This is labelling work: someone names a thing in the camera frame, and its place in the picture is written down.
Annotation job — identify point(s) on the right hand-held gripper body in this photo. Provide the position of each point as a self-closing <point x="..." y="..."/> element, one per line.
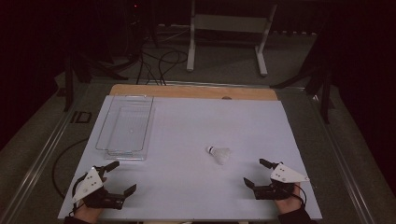
<point x="285" y="175"/>

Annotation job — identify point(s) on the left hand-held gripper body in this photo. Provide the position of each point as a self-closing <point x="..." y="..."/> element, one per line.
<point x="93" y="186"/>

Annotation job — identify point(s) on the clear plastic container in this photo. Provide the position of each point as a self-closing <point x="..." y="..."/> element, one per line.
<point x="127" y="130"/>

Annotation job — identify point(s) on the white shuttlecock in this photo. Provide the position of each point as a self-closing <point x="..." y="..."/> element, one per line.
<point x="221" y="154"/>

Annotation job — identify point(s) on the person's left hand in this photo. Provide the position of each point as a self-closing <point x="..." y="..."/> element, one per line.
<point x="87" y="213"/>

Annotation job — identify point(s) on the person's right hand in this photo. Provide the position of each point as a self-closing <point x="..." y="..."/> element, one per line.
<point x="288" y="204"/>

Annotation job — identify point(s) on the white table mat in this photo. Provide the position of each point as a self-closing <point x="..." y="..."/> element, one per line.
<point x="202" y="124"/>

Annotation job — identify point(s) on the black tripod stand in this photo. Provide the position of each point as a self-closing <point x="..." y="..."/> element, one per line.
<point x="325" y="93"/>

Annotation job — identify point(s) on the white metal stand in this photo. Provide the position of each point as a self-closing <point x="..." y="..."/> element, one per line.
<point x="232" y="23"/>

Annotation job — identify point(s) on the black rectangular floor frame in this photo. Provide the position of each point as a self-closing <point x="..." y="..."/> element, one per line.
<point x="81" y="117"/>

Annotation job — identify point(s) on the metal floor rail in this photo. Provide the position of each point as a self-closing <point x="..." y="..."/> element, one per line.
<point x="40" y="155"/>
<point x="345" y="161"/>

